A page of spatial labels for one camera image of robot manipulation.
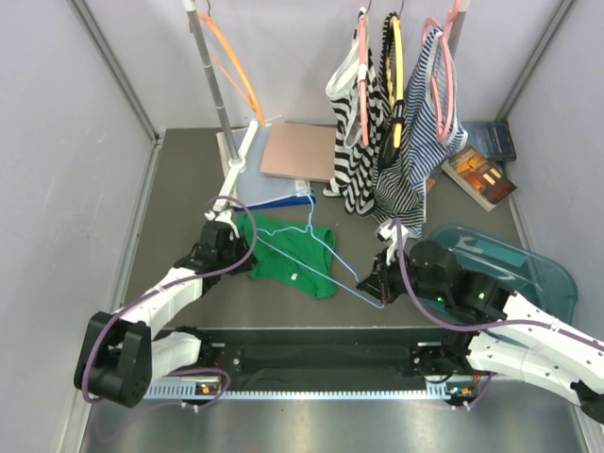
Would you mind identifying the teal transparent plastic basket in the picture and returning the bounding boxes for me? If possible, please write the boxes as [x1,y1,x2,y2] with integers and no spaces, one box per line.
[428,224,579,324]

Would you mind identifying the white rack base foot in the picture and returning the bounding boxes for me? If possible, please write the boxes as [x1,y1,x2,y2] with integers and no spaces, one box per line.
[216,120,259,197]

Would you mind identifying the grey slotted cable duct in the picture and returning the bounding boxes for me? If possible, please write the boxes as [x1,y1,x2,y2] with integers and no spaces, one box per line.
[143,378,452,401]

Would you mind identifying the wide black white striped top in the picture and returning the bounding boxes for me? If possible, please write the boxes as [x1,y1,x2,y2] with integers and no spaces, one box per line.
[324,42,388,216]

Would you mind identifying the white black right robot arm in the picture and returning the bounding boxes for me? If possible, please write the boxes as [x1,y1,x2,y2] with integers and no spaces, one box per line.
[357,241,603,422]

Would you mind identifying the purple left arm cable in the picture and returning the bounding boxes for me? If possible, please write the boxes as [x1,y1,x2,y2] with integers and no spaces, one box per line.
[81,195,259,405]

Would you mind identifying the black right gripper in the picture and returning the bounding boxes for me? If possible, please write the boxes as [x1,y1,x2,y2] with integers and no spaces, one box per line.
[357,245,447,305]

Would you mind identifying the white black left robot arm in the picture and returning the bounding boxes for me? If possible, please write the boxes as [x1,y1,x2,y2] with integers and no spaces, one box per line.
[74,221,257,408]

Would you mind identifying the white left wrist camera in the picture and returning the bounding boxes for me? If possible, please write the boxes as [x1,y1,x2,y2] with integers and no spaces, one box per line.
[204,209,240,238]

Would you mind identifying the light blue wire hanger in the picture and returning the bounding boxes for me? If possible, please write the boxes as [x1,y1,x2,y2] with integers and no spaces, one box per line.
[255,190,385,310]

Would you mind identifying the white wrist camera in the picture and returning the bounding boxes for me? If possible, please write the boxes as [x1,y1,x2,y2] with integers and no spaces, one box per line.
[204,209,240,238]
[376,219,409,266]

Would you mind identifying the blue white striped tank top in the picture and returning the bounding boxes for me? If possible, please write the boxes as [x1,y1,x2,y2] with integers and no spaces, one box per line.
[406,26,468,192]

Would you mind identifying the yellow black hanger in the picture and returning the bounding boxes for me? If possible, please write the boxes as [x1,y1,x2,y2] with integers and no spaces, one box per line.
[380,11,405,160]

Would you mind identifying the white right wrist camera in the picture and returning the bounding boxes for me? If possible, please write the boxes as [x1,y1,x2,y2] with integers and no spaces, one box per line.
[376,219,409,266]

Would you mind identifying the orange cover book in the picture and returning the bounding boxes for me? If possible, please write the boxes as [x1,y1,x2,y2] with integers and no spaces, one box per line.
[441,146,516,211]

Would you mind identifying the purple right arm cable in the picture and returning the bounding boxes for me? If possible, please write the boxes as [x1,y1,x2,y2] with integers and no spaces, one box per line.
[392,218,604,353]

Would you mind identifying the pink hanger left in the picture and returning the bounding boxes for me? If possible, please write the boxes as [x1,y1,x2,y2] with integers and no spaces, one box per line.
[357,3,371,145]

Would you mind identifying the blue white folder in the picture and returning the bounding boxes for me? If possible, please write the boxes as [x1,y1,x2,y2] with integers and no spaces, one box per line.
[232,126,313,210]

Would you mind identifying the grey rack pole right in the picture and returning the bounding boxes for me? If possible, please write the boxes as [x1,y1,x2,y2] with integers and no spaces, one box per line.
[448,0,471,58]

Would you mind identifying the orange plastic hanger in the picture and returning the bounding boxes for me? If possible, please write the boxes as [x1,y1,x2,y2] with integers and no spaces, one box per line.
[197,12,266,126]

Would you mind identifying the pink hanger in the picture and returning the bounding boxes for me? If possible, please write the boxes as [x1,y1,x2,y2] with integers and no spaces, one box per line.
[357,3,371,145]
[429,0,462,143]

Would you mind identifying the dark blue book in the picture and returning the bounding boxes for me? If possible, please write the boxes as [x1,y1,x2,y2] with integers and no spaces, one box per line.
[462,121,517,161]

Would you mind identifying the grey rack pole left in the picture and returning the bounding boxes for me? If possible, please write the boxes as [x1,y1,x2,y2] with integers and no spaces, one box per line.
[182,0,242,163]

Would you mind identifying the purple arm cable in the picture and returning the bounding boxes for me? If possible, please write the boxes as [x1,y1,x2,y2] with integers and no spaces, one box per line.
[392,218,604,353]
[81,195,259,405]

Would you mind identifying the grey rack pole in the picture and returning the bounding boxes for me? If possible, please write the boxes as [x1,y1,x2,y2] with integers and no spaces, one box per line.
[448,0,471,58]
[182,0,242,163]

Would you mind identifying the pink brown notebook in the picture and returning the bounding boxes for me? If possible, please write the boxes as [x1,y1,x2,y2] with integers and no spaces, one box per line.
[260,122,336,182]

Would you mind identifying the green tank top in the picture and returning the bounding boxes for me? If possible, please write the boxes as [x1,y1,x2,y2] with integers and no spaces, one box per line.
[235,214,337,299]

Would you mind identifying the thin black white striped top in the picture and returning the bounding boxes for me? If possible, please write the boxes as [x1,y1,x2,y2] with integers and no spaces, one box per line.
[372,99,426,240]

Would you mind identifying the pink hanger right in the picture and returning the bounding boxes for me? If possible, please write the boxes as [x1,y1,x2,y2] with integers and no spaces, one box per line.
[429,0,462,143]

